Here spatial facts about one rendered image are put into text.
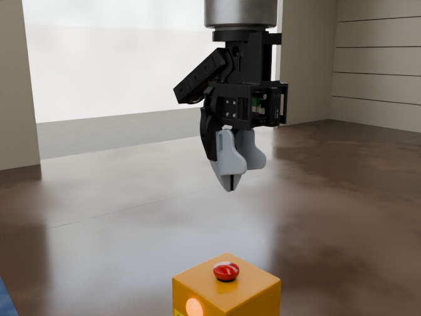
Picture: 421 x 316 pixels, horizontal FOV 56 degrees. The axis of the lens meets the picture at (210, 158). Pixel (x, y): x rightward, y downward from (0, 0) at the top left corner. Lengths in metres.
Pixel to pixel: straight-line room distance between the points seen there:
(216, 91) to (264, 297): 0.30
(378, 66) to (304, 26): 1.60
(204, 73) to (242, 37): 0.08
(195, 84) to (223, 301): 0.30
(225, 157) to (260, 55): 0.14
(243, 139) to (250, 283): 0.21
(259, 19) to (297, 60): 7.64
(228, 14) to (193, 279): 0.37
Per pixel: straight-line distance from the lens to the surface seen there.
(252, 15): 0.48
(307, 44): 8.32
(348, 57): 8.80
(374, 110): 8.50
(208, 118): 0.51
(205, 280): 0.62
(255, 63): 0.48
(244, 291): 0.60
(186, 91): 0.56
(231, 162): 0.52
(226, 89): 0.49
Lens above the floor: 1.41
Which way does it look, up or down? 15 degrees down
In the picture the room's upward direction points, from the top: straight up
